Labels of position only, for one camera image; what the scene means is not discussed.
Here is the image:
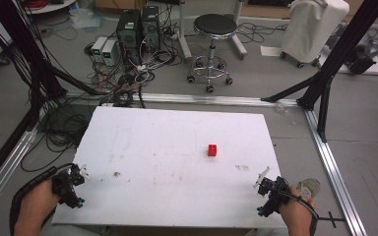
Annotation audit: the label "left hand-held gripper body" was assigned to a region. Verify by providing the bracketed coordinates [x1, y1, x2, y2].
[51, 163, 87, 209]

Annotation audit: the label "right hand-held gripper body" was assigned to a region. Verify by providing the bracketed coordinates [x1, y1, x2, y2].
[256, 175, 291, 218]

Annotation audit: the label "person's right hand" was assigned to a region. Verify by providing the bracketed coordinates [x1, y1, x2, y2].
[278, 185, 318, 236]

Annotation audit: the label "person's left hand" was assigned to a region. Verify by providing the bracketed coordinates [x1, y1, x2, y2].
[13, 178, 62, 236]

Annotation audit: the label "clear plastic scrap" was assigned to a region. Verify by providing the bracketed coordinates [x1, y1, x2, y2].
[274, 101, 297, 126]

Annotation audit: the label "white power supply unit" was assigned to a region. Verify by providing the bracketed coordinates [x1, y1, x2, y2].
[100, 39, 118, 67]
[91, 35, 108, 64]

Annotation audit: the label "black computer tower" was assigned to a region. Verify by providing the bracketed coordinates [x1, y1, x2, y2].
[115, 9, 143, 66]
[140, 5, 161, 54]

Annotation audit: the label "clear plastic bag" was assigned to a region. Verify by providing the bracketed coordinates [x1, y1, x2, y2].
[69, 7, 106, 31]

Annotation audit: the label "white covered cart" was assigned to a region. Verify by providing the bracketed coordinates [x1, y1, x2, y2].
[280, 0, 350, 70]

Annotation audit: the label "black and grey device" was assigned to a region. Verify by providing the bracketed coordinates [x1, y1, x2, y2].
[344, 30, 378, 76]

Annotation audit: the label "white metal table legs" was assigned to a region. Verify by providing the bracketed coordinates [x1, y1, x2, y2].
[176, 0, 249, 62]

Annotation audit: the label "black round swivel stool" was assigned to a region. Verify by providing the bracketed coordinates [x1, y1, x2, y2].
[186, 13, 239, 94]

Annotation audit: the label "white round table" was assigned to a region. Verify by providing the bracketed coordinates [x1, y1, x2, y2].
[22, 0, 79, 16]

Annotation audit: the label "aluminium floor rail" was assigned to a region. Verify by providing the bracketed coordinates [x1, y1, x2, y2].
[0, 129, 39, 222]
[64, 90, 300, 108]
[302, 109, 369, 236]

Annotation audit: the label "tangle of floor cables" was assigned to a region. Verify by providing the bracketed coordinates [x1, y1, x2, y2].
[19, 19, 185, 173]

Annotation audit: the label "black frame strut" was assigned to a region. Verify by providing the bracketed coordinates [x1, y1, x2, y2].
[260, 0, 378, 143]
[0, 0, 109, 198]

